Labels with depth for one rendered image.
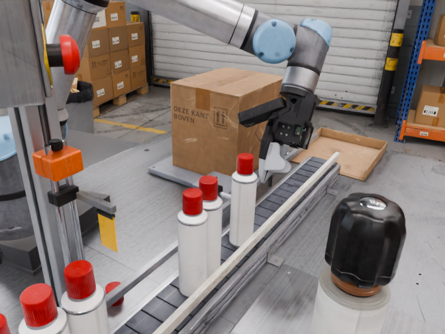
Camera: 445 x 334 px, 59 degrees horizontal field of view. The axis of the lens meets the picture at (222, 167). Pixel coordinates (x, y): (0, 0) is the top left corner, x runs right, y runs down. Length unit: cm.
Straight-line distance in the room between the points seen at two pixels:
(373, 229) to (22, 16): 39
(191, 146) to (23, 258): 56
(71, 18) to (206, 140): 49
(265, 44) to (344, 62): 408
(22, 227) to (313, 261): 63
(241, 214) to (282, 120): 22
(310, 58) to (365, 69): 392
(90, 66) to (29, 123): 377
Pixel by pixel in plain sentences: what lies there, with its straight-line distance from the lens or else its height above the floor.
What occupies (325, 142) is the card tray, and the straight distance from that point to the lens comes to 158.
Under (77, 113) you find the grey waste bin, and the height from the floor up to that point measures 45.
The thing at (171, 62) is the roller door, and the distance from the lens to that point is 550.
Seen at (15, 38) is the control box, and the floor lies 135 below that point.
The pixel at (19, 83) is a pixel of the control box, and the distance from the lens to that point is 40.
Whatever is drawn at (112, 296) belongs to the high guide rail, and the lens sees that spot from 64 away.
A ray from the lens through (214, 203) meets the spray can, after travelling 68.
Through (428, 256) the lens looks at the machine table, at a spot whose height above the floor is 83.
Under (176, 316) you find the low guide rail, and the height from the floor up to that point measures 91.
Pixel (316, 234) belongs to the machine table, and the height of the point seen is 83.
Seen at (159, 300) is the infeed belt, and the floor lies 88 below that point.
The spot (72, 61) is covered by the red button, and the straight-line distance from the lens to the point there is 41.
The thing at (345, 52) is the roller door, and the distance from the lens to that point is 476.
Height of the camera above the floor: 140
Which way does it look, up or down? 26 degrees down
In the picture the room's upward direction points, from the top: 2 degrees clockwise
